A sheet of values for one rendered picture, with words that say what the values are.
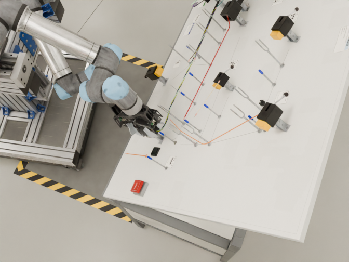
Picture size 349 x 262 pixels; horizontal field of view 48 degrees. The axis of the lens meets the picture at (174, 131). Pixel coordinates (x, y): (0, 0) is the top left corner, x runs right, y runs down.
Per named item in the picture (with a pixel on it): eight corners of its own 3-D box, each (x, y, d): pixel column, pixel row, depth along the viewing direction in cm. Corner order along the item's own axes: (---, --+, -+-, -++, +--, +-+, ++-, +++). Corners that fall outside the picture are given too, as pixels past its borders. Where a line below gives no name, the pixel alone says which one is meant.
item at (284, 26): (312, 19, 132) (297, 1, 128) (294, 46, 132) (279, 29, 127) (302, 18, 136) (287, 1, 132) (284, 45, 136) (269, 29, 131)
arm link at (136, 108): (115, 108, 137) (125, 88, 139) (121, 114, 140) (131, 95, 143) (131, 112, 133) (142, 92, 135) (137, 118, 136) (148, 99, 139)
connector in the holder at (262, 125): (271, 126, 112) (266, 121, 110) (267, 131, 112) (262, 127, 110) (263, 123, 115) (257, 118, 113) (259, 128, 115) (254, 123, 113)
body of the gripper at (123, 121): (120, 130, 161) (103, 106, 156) (123, 120, 168) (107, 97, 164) (136, 121, 159) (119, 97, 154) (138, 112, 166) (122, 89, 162)
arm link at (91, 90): (97, 79, 145) (121, 80, 139) (87, 106, 141) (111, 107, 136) (85, 67, 138) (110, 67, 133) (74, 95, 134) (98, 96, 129)
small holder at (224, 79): (244, 73, 144) (232, 62, 141) (231, 94, 144) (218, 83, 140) (237, 71, 148) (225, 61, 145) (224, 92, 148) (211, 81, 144)
